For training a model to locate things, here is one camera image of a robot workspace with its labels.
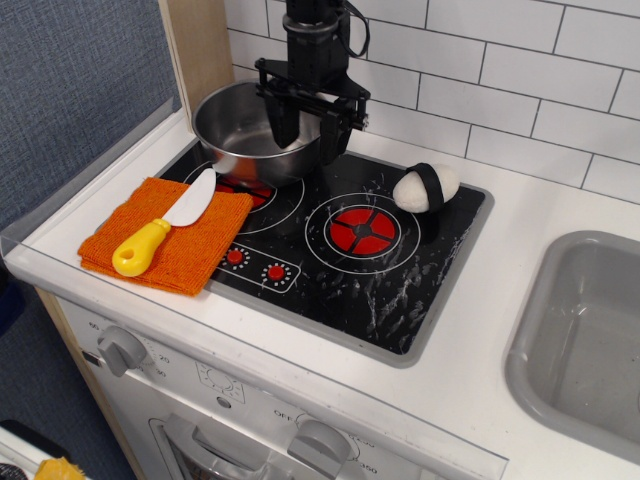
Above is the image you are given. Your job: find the grey oven knob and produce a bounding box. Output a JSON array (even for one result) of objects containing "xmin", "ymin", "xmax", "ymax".
[
  {"xmin": 287, "ymin": 420, "xmax": 352, "ymax": 479},
  {"xmin": 97, "ymin": 326, "xmax": 147, "ymax": 377}
]

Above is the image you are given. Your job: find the grey left oven knob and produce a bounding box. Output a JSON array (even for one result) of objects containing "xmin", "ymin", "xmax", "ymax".
[{"xmin": 97, "ymin": 326, "xmax": 147, "ymax": 377}]

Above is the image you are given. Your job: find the grey right oven knob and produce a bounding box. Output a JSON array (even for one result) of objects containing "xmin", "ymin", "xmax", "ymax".
[{"xmin": 287, "ymin": 420, "xmax": 352, "ymax": 479}]

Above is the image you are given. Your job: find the orange folded cloth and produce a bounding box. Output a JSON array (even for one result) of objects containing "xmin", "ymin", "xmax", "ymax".
[{"xmin": 78, "ymin": 178, "xmax": 253, "ymax": 297}]

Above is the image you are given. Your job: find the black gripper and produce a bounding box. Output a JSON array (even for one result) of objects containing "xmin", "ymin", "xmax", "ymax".
[{"xmin": 255, "ymin": 14, "xmax": 370, "ymax": 165}]

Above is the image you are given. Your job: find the yellow handled toy knife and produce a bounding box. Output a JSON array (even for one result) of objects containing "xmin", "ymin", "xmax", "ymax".
[{"xmin": 111, "ymin": 168, "xmax": 217, "ymax": 277}]

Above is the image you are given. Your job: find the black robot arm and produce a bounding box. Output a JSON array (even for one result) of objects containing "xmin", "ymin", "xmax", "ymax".
[{"xmin": 255, "ymin": 1, "xmax": 370, "ymax": 164}]

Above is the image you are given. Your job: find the light wooden side post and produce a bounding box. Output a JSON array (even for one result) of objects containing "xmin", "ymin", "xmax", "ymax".
[{"xmin": 158, "ymin": 0, "xmax": 235, "ymax": 128}]

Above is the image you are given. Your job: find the yellow black object on floor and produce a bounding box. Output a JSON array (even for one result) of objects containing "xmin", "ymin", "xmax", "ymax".
[{"xmin": 0, "ymin": 455, "xmax": 86, "ymax": 480}]

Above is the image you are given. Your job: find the white toy oven front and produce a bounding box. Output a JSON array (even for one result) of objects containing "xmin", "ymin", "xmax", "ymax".
[{"xmin": 60, "ymin": 301, "xmax": 507, "ymax": 479}]

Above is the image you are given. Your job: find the grey sink basin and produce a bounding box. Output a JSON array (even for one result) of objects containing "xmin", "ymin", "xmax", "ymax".
[{"xmin": 505, "ymin": 231, "xmax": 639, "ymax": 463}]

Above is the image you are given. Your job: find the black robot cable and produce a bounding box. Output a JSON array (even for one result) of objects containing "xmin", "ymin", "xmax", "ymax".
[{"xmin": 342, "ymin": 0, "xmax": 371, "ymax": 59}]

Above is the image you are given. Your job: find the white plush rice ball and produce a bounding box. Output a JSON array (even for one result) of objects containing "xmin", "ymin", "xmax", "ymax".
[{"xmin": 392, "ymin": 163, "xmax": 460, "ymax": 214}]

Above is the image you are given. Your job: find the stainless steel bowl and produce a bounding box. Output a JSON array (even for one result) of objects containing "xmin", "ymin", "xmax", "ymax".
[{"xmin": 192, "ymin": 80, "xmax": 320, "ymax": 188}]

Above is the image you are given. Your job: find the black toy cooktop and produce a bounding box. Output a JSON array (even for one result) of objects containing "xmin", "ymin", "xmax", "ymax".
[{"xmin": 155, "ymin": 142, "xmax": 496, "ymax": 370}]

